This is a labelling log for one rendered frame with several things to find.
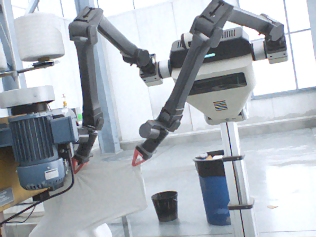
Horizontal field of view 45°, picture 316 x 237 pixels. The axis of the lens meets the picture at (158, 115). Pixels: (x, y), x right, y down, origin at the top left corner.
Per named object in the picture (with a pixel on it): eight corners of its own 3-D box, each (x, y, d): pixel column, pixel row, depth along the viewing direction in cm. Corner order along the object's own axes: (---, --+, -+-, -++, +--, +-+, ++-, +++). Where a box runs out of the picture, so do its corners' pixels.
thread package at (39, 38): (74, 57, 149) (66, 13, 148) (49, 55, 133) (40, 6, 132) (39, 65, 154) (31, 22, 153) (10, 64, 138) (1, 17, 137)
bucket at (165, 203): (185, 213, 422) (181, 189, 421) (177, 222, 394) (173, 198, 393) (159, 214, 432) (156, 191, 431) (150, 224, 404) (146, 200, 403)
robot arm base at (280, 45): (263, 31, 172) (266, 54, 167) (261, 21, 165) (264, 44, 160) (284, 27, 169) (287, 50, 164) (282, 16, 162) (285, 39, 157)
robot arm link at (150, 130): (182, 122, 148) (168, 109, 153) (166, 117, 139) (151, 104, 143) (165, 146, 151) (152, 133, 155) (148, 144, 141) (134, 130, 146)
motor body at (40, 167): (74, 178, 136) (61, 109, 135) (49, 190, 122) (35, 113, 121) (39, 181, 141) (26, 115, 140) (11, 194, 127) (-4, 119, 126)
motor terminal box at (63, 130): (81, 145, 137) (75, 114, 137) (78, 149, 127) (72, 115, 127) (58, 150, 136) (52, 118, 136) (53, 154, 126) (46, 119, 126)
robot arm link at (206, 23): (229, 1, 122) (208, -11, 128) (210, 40, 127) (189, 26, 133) (287, 25, 156) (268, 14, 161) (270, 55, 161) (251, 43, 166)
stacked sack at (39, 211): (78, 198, 470) (76, 186, 469) (48, 216, 407) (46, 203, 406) (48, 201, 483) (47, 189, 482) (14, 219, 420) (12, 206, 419)
